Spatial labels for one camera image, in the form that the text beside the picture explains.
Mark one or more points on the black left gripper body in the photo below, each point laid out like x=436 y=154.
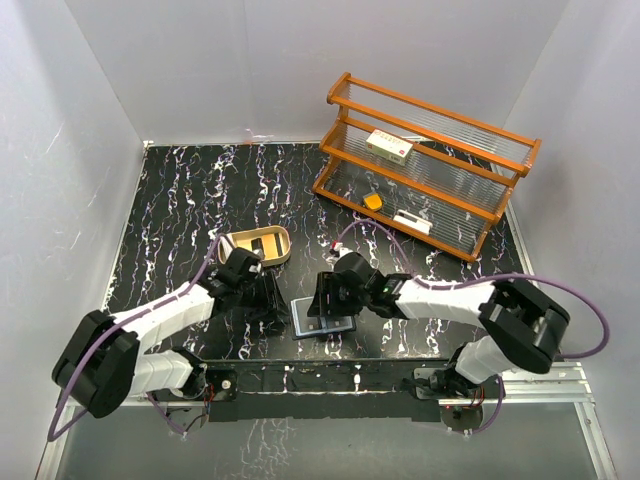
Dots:
x=251 y=297

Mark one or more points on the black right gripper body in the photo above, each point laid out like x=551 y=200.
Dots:
x=344 y=300

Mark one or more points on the black blue card holder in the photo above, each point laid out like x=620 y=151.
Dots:
x=305 y=326

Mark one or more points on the beige oval plastic tray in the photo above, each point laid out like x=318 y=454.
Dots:
x=272 y=243

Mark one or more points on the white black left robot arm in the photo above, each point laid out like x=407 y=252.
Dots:
x=109 y=358

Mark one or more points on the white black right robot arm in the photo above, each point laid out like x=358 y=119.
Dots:
x=524 y=327

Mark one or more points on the black striped card in tray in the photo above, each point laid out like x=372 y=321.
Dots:
x=278 y=244

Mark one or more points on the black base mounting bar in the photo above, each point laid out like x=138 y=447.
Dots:
x=318 y=389

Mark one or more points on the small orange yellow block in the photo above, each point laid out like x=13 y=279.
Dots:
x=373 y=202

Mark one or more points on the white black small device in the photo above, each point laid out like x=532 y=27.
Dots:
x=415 y=222

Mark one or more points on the orange wooden shelf rack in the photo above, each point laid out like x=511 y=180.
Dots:
x=460 y=175

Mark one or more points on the white red small box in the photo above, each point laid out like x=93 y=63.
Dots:
x=389 y=147

